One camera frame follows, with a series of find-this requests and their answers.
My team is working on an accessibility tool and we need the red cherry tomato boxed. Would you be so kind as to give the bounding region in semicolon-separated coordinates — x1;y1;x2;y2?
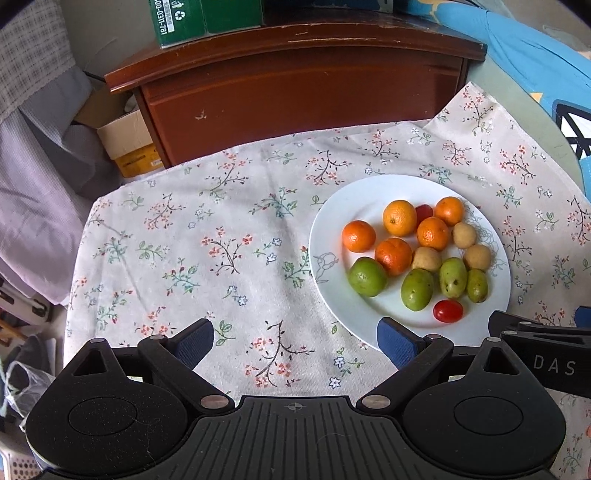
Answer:
432;299;464;324
416;204;434;227

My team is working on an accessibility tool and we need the green jujube fruit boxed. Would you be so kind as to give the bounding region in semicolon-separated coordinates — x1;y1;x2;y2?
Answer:
439;257;468;299
401;268;435;311
348;257;388;297
466;269;489;303

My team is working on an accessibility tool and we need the brown longan fruit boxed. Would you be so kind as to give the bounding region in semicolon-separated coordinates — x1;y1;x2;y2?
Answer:
411;246;443;272
463;244;492;271
452;222;478;250

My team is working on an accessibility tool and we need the orange tangerine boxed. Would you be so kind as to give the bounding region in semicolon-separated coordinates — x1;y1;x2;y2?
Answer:
416;216;450;251
375;237;413;277
434;196;465;227
342;220;377;253
383;200;417;237

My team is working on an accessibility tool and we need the white ceramic plate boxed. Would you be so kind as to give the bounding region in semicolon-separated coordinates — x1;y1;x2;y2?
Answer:
308;175;511;347

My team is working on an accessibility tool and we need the checkered grey bed sheet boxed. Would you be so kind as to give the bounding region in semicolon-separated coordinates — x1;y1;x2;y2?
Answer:
1;1;118;304

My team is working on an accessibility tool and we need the open cardboard box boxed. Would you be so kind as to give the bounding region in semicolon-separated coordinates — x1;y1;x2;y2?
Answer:
74;85;164;182

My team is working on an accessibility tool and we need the blue plush pillow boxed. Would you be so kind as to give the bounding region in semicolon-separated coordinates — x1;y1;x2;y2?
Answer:
403;1;590;194

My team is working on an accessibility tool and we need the dark wooden cabinet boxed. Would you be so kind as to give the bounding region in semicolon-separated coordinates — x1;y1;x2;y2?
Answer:
105;7;486;167

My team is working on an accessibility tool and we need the green milk carton box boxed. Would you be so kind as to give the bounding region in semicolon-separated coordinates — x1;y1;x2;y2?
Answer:
149;0;263;49

